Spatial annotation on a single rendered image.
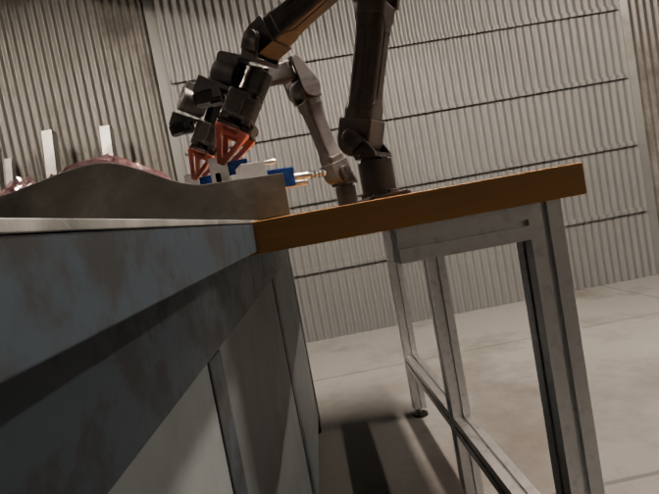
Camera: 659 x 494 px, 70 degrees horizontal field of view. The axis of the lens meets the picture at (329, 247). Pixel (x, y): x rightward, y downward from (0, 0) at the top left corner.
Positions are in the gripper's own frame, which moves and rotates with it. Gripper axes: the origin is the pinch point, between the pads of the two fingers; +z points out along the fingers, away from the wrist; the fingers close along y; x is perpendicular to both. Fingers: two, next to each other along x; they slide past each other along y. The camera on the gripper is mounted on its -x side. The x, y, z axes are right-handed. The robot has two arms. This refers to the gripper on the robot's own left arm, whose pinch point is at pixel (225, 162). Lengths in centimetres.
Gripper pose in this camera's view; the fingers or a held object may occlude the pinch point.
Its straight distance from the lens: 99.7
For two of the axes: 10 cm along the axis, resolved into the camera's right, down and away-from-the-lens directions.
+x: 9.3, 3.6, 0.2
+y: 0.1, 0.3, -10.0
